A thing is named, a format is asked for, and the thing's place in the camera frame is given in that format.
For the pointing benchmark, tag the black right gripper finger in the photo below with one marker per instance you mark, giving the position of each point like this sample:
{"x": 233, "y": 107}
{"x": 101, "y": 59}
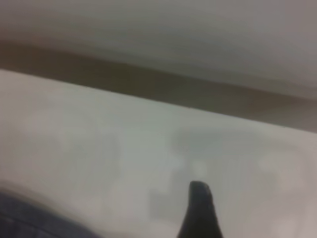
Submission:
{"x": 200, "y": 213}

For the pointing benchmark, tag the blue denim shorts with print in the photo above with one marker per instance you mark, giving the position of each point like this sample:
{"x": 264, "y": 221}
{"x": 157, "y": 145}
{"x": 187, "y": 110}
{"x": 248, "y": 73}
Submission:
{"x": 37, "y": 218}

